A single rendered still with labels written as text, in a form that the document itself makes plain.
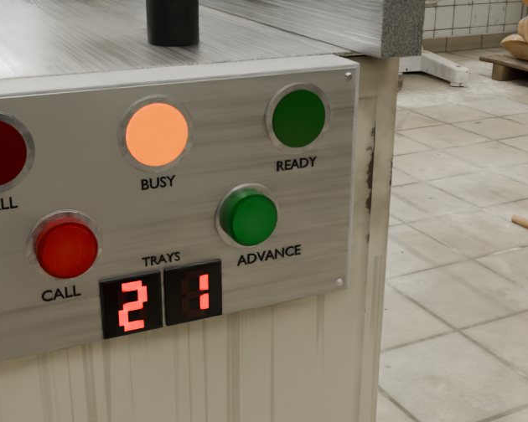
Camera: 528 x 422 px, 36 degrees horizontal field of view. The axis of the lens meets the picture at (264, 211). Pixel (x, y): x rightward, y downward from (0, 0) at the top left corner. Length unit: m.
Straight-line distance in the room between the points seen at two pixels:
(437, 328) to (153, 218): 1.55
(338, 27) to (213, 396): 0.24
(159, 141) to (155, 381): 0.16
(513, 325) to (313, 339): 1.48
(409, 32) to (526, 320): 1.61
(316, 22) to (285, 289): 0.17
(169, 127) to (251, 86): 0.05
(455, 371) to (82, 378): 1.36
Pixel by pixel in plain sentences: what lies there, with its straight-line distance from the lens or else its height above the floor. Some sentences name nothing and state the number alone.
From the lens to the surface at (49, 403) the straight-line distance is 0.50.
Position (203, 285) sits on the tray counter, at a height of 0.72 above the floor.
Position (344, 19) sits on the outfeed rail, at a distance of 0.50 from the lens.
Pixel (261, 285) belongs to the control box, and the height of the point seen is 0.72.
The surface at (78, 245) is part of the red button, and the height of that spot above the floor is 0.76.
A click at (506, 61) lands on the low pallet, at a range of 4.74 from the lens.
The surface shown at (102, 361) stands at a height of 0.67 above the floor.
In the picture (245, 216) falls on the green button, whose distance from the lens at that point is 0.44.
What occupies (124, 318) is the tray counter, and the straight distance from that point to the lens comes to 0.44.
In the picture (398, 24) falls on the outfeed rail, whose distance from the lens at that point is 0.47.
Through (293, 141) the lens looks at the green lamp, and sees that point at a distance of 0.44.
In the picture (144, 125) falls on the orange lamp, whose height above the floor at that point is 0.82.
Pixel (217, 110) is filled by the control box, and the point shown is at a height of 0.82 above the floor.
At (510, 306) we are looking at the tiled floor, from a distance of 2.10.
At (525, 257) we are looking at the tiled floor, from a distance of 2.38.
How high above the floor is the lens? 0.92
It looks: 21 degrees down
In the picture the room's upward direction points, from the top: straight up
